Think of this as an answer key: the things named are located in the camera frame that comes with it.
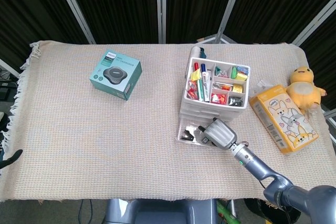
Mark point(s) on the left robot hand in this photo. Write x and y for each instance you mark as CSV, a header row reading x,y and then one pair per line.
x,y
10,159

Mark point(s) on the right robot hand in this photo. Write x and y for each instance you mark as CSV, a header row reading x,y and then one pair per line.
x,y
220,134

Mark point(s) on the small green sharpener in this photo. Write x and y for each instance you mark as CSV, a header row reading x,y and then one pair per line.
x,y
205,140

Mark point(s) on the clear bottom drawer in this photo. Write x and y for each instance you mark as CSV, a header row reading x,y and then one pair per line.
x,y
189,143

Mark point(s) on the clear drawer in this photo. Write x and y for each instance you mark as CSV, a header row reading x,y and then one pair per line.
x,y
199,109
197,115
189,143

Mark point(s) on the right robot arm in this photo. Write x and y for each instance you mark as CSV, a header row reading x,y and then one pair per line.
x,y
258,166

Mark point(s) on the clear middle drawer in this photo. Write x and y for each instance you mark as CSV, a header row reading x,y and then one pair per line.
x,y
197,115

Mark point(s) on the clear top drawer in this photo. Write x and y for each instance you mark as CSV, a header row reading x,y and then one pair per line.
x,y
199,109

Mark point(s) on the yellow corgi tissue box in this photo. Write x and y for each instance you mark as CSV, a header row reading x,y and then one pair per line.
x,y
288,121

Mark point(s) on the green circuit board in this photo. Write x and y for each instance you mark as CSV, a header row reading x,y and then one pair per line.
x,y
227,213

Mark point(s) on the teal object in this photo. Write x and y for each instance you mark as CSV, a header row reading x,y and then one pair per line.
x,y
203,52

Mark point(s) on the teal Philips speaker box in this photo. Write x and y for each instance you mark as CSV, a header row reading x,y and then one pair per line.
x,y
115,74

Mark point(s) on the black staple remover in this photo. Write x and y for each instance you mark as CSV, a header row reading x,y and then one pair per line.
x,y
188,137

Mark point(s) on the orange red push pins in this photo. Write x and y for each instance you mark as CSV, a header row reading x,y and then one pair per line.
x,y
219,99

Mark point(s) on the black binder clips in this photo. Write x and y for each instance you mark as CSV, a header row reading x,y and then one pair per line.
x,y
235,101

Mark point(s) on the silver clips pile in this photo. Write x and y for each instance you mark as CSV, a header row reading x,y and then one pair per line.
x,y
223,86

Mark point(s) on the green pen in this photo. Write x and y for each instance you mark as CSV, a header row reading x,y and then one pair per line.
x,y
200,90

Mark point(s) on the red packaged snack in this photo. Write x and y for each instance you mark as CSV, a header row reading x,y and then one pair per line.
x,y
192,93

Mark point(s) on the blue capped white marker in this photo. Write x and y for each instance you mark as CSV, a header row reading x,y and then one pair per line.
x,y
206,82

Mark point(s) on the yellow block pack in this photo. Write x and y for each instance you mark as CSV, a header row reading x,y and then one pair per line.
x,y
241,77

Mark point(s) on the silver paper clips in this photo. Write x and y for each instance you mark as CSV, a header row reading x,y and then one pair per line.
x,y
225,73

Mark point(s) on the green block pack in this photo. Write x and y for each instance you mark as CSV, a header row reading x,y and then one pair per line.
x,y
233,72

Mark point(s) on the green binder clip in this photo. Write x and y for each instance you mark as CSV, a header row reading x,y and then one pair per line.
x,y
218,70

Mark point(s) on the yellow sticky note pack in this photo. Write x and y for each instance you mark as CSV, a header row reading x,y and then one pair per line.
x,y
195,75

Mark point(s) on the clear plastic bag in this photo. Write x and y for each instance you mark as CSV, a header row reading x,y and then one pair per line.
x,y
262,84

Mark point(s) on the colourful small pack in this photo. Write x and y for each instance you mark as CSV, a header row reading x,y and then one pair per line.
x,y
242,70

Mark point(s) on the red marker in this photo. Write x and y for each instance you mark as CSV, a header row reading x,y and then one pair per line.
x,y
196,66

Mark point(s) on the black bag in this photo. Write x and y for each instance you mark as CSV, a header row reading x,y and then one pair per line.
x,y
262,209

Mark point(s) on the white bottle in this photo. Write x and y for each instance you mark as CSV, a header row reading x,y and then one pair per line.
x,y
195,51

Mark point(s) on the yellow duck plush toy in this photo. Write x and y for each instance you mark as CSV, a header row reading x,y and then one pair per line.
x,y
304,90

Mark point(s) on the beige woven tablecloth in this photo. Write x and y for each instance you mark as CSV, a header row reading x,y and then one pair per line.
x,y
105,142

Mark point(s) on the grey robot torso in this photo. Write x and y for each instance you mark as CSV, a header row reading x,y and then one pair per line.
x,y
162,212

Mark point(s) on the dark folding screen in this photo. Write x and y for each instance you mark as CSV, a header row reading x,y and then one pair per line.
x,y
118,3

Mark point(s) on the white plastic drawer organizer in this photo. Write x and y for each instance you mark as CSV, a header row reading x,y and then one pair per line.
x,y
225,106

